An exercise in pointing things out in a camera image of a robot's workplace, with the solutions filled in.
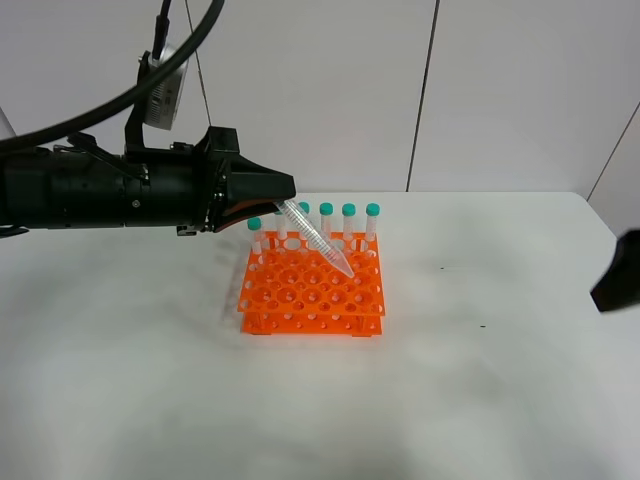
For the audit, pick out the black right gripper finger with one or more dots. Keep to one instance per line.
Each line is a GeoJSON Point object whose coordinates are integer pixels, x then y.
{"type": "Point", "coordinates": [619, 286]}

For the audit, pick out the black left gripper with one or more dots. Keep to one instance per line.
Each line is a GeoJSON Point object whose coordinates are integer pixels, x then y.
{"type": "Point", "coordinates": [191, 187]}

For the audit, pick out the green-capped test tube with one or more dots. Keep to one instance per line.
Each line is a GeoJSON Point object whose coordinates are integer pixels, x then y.
{"type": "Point", "coordinates": [315, 236]}
{"type": "Point", "coordinates": [254, 225]}

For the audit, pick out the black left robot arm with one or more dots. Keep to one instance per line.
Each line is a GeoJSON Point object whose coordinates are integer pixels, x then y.
{"type": "Point", "coordinates": [76, 186]}

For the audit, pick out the row tube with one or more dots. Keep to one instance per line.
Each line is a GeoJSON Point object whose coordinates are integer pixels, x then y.
{"type": "Point", "coordinates": [326, 211]}
{"type": "Point", "coordinates": [348, 213]}
{"type": "Point", "coordinates": [304, 206]}
{"type": "Point", "coordinates": [281, 226]}
{"type": "Point", "coordinates": [372, 213]}

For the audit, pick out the orange test tube rack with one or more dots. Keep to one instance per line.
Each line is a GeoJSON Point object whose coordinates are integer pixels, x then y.
{"type": "Point", "coordinates": [289, 289]}

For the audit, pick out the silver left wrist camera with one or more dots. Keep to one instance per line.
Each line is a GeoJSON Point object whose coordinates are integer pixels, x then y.
{"type": "Point", "coordinates": [161, 106]}

